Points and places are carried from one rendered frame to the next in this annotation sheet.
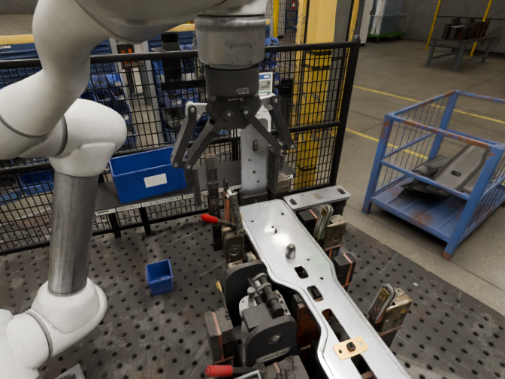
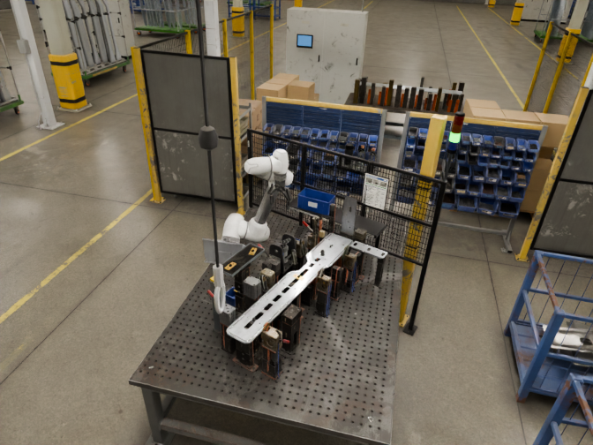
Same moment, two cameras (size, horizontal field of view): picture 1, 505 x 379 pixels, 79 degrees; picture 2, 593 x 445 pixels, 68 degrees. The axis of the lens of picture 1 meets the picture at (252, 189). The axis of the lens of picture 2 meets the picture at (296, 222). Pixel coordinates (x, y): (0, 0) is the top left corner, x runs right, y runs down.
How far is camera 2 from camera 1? 2.77 m
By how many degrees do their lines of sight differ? 43
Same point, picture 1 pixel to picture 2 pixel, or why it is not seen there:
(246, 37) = (277, 177)
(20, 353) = (238, 229)
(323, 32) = (424, 169)
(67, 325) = (252, 231)
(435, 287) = (388, 326)
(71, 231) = (265, 203)
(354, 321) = (309, 275)
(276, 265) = (313, 253)
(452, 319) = (372, 334)
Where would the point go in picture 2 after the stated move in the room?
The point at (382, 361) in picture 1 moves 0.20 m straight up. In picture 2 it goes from (301, 283) to (302, 260)
